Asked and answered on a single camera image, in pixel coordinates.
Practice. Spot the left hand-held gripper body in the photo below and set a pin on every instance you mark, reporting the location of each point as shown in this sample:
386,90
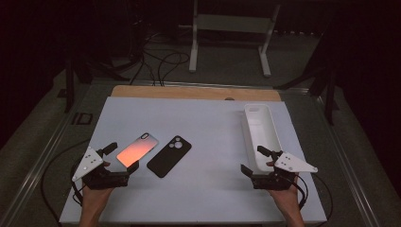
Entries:
90,161

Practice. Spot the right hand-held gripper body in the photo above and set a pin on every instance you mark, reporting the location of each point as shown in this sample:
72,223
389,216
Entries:
291,164

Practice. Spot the white plastic tray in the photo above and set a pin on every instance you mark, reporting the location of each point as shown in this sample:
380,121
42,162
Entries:
263,132

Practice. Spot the black phone case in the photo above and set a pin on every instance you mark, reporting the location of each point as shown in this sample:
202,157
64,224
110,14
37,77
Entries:
168,157

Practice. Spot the person's right hand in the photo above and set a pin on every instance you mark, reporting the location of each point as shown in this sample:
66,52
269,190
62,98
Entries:
288,195

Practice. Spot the person's left hand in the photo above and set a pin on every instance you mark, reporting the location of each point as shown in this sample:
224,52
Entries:
96,195

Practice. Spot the white table mat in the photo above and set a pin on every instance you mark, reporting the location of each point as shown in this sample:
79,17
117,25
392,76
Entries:
208,132

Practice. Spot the black tripod stand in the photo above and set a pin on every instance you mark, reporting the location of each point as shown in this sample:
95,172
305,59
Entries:
70,85
329,94

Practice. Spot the white metal stand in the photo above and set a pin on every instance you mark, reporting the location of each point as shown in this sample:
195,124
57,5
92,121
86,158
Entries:
233,23

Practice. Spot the aluminium floor rail frame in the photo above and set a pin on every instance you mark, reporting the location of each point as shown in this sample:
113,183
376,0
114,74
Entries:
38,164

